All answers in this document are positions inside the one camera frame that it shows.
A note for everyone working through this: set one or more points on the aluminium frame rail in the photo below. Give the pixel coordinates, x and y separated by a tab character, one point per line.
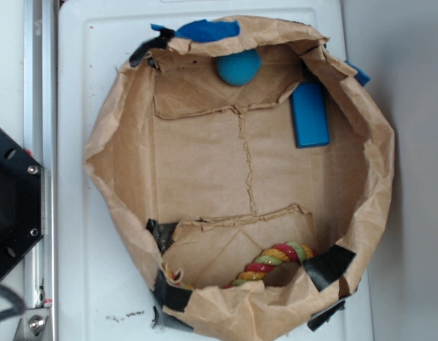
40	118

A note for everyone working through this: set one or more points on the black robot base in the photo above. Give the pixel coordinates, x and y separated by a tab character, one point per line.
20	203

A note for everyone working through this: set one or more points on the white plastic tray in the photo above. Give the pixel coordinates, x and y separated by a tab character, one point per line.
101	295

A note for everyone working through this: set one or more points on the blue rectangular block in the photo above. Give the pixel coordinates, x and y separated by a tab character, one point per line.
309	115

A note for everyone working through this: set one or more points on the brown paper bag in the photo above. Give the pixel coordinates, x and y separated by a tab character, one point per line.
240	234

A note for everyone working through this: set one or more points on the blue ball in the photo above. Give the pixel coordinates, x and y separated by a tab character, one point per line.
239	68

